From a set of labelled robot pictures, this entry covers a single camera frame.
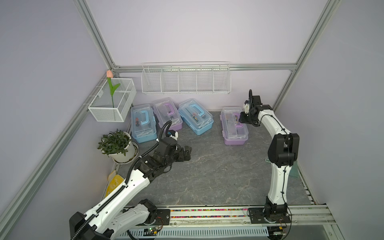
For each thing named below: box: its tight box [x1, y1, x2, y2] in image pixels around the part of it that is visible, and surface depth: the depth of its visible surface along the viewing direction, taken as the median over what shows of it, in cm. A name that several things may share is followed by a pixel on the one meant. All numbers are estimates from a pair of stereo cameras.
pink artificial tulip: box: [106, 70, 121, 109], surface depth 87 cm
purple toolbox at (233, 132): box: [220, 106, 249, 145], surface depth 99 cm
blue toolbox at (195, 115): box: [178, 98, 214, 136], surface depth 107 cm
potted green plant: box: [97, 128, 139, 165], surface depth 84 cm
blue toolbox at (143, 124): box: [130, 104, 157, 144], surface depth 102 cm
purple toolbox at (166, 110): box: [153, 97, 183, 131], surface depth 108 cm
